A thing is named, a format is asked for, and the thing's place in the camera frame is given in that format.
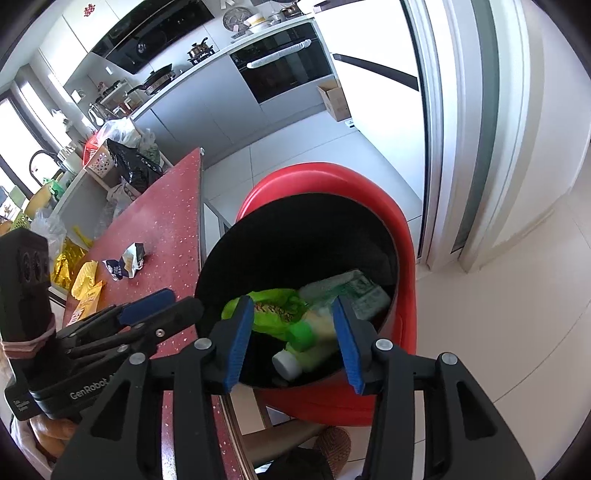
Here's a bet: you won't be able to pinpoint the gold foil bag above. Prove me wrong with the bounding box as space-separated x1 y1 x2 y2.
52 237 88 291

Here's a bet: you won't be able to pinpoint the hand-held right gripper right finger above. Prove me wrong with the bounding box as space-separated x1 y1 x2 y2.
332 295 536 480

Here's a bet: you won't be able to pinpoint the black faucet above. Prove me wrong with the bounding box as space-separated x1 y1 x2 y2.
29 150 65 185

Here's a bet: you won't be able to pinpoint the white refrigerator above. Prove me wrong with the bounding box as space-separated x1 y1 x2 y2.
313 0 423 134

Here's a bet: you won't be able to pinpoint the brown wicker stool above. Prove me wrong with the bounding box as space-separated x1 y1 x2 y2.
314 427 352 476

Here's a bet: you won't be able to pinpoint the yellow sponge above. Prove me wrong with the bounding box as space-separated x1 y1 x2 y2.
68 281 106 325

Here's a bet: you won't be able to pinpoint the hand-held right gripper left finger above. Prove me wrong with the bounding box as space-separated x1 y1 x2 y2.
51 295 256 480

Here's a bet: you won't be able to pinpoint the grey lower cabinets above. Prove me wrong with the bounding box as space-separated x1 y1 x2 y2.
131 51 356 167

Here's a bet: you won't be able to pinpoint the red basin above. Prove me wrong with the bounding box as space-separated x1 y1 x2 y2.
235 161 416 425

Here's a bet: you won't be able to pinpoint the black range hood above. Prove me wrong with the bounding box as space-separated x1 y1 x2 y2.
90 0 215 75

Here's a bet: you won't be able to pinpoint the black built-in oven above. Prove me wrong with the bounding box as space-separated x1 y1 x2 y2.
229 21 334 104

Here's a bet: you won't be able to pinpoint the clear plastic bag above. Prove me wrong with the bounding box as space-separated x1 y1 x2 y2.
30 208 68 250

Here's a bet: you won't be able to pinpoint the round metal steamer rack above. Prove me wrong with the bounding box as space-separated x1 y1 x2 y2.
223 7 250 31

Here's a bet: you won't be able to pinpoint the black plastic bag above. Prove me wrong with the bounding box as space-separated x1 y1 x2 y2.
107 138 164 195

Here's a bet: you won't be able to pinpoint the small green white bottle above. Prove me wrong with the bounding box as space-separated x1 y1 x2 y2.
271 339 345 381

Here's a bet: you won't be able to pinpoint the yellow basin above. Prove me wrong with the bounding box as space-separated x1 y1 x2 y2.
25 185 55 217

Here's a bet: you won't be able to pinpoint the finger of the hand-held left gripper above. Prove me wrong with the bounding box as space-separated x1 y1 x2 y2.
67 296 205 359
58 288 176 343

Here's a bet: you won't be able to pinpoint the black wok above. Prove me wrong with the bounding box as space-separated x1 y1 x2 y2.
127 65 175 95

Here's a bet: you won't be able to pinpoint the steel pot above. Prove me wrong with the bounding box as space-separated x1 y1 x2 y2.
187 38 210 63

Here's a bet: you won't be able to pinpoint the dark crumpled snack wrapper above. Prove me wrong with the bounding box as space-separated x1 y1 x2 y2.
102 242 147 280

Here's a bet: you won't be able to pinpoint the cardboard box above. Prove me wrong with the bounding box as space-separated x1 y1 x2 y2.
317 79 352 123

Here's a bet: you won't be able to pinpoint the white upper cabinets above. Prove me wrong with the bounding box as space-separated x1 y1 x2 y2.
39 0 121 70

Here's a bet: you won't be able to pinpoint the red basket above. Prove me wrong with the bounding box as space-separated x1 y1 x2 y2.
83 134 105 162

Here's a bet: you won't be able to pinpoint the beige perforated basket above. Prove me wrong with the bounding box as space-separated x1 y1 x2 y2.
85 145 116 177

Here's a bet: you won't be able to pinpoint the green white wrapper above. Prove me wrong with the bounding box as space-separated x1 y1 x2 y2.
222 288 310 344

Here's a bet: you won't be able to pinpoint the white sliding door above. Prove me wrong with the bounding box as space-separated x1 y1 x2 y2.
402 0 511 271

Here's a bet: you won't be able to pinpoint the white plastic bag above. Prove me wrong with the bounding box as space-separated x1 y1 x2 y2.
99 119 141 147

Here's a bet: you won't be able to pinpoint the green and white carton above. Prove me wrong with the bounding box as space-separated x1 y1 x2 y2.
288 270 393 354

